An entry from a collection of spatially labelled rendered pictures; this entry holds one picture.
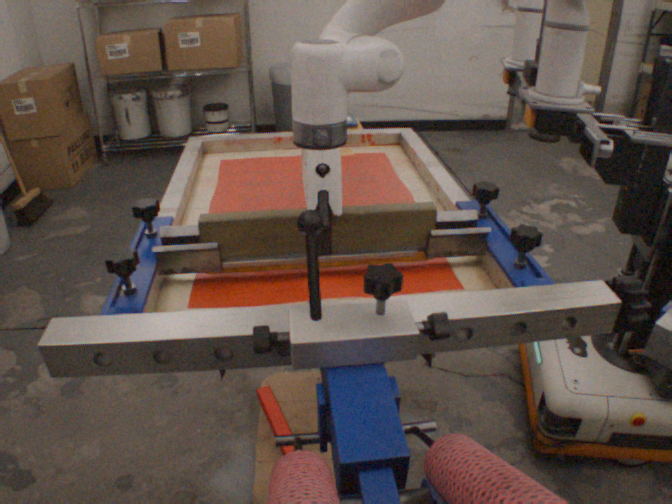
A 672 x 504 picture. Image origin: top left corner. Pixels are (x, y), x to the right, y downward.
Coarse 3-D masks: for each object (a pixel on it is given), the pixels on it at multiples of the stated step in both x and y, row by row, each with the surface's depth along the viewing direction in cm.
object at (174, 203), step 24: (192, 144) 124; (216, 144) 127; (240, 144) 128; (264, 144) 129; (288, 144) 130; (360, 144) 132; (384, 144) 133; (408, 144) 124; (192, 168) 110; (432, 168) 109; (168, 192) 99; (456, 192) 99; (504, 288) 74; (144, 312) 66
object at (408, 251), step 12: (336, 252) 78; (348, 252) 78; (360, 252) 78; (372, 252) 78; (384, 252) 78; (396, 252) 78; (408, 252) 78; (228, 264) 76; (240, 264) 76; (252, 264) 76; (264, 264) 76; (276, 264) 77; (288, 264) 77
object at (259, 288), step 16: (224, 160) 124; (240, 160) 124; (256, 160) 123; (272, 160) 123; (288, 160) 123; (224, 176) 115; (240, 176) 115; (224, 192) 107; (224, 208) 100; (240, 272) 80; (256, 272) 80; (272, 272) 80; (288, 272) 80; (304, 272) 81; (320, 272) 81; (192, 288) 77; (208, 288) 77; (224, 288) 77; (240, 288) 77; (256, 288) 77; (272, 288) 77; (288, 288) 77; (304, 288) 77; (320, 288) 77; (192, 304) 73; (208, 304) 73; (224, 304) 73; (240, 304) 73; (256, 304) 73; (272, 304) 73
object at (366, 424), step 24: (336, 384) 48; (360, 384) 48; (384, 384) 48; (336, 408) 45; (360, 408) 45; (384, 408) 45; (336, 432) 43; (360, 432) 43; (384, 432) 43; (336, 456) 43; (360, 456) 41; (384, 456) 41; (408, 456) 41
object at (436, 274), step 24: (384, 168) 119; (384, 192) 107; (408, 192) 107; (408, 264) 83; (432, 264) 83; (336, 288) 77; (360, 288) 77; (408, 288) 77; (432, 288) 77; (456, 288) 77
